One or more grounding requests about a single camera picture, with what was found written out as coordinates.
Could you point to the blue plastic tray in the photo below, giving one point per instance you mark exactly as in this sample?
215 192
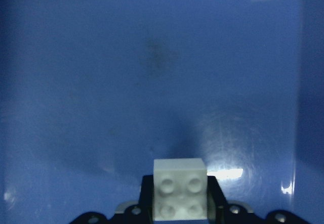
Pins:
92 91

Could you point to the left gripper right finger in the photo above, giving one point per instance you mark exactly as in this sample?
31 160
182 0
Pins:
221 210

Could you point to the white block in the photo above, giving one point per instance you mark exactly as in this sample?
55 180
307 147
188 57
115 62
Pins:
180 189

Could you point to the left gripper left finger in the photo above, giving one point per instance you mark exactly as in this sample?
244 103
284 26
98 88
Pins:
140 211

